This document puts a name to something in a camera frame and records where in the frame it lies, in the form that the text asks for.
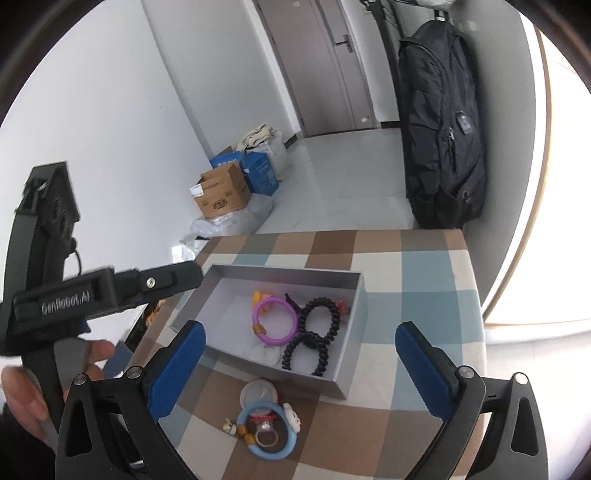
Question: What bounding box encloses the black spiral hair tie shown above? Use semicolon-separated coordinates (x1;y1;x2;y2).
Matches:
281;330;338;377
298;298;342;335

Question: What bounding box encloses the crumpled white plastic bag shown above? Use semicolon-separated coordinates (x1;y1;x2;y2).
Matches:
171;233;208;264

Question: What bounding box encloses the black cable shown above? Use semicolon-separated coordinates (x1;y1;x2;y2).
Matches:
68;237;85;278

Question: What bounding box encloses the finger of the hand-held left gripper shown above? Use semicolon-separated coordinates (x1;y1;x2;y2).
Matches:
113;261;204;315

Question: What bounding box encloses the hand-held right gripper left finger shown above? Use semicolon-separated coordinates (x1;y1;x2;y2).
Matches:
53;320;206;480

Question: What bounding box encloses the round clear lid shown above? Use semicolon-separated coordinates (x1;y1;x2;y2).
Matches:
239;378;280;409

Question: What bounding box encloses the purple bracelet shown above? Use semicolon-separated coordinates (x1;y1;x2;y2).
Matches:
252;296;298;347

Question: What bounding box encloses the beige tote bag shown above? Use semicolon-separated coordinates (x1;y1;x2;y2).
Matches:
238;124;278;151

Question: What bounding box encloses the person's left hand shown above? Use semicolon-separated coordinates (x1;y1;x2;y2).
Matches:
0;339;116;446

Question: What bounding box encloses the brown cardboard box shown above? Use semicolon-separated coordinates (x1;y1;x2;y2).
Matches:
188;161;252;220

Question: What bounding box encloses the checked tablecloth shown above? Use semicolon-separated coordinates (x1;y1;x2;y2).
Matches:
104;228;488;480

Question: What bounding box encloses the grey door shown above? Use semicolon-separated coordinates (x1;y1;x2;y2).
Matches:
256;0;379;138

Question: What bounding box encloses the blue bracelet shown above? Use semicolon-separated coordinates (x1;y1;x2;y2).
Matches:
236;401;303;460

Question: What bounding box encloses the grey cardboard box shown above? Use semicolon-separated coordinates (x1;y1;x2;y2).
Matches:
170;264;368;401

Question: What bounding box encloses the black backpack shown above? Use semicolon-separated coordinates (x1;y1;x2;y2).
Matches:
398;19;488;229

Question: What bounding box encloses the grey parcel bag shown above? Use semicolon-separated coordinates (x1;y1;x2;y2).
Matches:
191;193;274;236

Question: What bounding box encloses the blue cardboard box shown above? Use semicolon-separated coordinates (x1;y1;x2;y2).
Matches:
240;151;280;195
210;145;245;169

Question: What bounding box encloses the clear ring with red top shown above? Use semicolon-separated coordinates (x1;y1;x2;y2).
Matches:
249;413;283;448

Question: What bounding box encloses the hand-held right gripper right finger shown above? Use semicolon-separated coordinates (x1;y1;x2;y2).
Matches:
394;322;550;480

